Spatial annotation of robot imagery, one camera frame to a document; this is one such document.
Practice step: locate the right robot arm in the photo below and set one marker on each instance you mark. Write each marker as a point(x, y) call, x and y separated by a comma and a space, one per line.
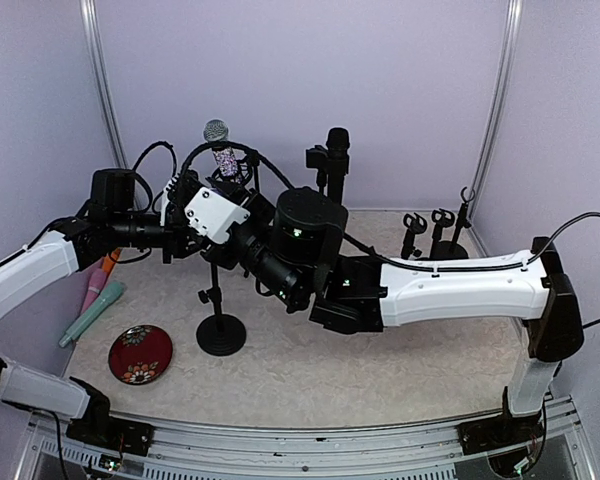
point(292, 248)

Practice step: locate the glitter silver-head microphone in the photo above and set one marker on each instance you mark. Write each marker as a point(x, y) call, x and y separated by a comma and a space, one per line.
point(216, 130)

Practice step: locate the black tripod stand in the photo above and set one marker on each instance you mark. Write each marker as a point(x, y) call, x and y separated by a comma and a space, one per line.
point(247, 177)

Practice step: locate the black microphone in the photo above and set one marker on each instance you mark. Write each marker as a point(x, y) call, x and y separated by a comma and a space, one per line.
point(337, 144)

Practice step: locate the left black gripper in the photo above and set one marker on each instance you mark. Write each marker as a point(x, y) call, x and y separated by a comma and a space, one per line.
point(174, 239)

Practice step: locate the front aluminium rail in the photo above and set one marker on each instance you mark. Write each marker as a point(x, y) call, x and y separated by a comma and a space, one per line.
point(185, 450)

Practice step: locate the orange microphone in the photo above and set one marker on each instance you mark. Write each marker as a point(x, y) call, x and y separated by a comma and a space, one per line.
point(110, 260)

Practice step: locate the black stand of teal microphone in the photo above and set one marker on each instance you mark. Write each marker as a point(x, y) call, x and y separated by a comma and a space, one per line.
point(415, 225)

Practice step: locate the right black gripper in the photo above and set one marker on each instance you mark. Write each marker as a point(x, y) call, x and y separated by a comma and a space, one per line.
point(212, 258)

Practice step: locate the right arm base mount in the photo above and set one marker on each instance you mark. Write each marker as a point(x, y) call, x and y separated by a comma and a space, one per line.
point(481, 436)

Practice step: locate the aluminium frame post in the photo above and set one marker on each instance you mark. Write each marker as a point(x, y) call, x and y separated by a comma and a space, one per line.
point(95, 48)
point(498, 101)

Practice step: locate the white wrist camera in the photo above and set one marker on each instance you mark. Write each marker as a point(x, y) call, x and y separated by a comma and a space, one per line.
point(165, 199)
point(212, 215)

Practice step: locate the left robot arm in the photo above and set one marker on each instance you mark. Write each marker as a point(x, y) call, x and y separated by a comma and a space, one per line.
point(108, 220)

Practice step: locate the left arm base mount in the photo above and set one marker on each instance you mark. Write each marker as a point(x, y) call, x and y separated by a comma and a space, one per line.
point(124, 436)

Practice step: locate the black stand of pink microphone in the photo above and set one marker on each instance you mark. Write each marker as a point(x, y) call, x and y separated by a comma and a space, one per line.
point(442, 219)

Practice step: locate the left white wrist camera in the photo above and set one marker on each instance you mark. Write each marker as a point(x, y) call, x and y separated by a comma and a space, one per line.
point(165, 199)

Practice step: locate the red floral plate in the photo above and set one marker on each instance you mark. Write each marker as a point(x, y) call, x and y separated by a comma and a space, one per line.
point(140, 355)

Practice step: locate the black stand of purple microphone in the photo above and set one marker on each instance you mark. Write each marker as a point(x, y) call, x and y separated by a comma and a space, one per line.
point(219, 334)

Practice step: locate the pink microphone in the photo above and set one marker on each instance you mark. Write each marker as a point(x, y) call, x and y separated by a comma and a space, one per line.
point(97, 282)

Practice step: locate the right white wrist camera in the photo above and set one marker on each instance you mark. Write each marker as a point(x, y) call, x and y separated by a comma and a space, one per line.
point(212, 215)

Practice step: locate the right aluminium frame post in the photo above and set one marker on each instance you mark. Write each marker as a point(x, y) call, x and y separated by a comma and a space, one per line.
point(498, 101)

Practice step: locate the teal microphone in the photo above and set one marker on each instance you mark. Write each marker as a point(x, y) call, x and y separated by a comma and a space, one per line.
point(108, 296)

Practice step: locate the left aluminium frame post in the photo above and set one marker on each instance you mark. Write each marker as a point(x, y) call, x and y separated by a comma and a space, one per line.
point(95, 48)

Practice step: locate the black stand of orange microphone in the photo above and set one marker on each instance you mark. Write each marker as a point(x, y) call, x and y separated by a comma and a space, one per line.
point(452, 249)

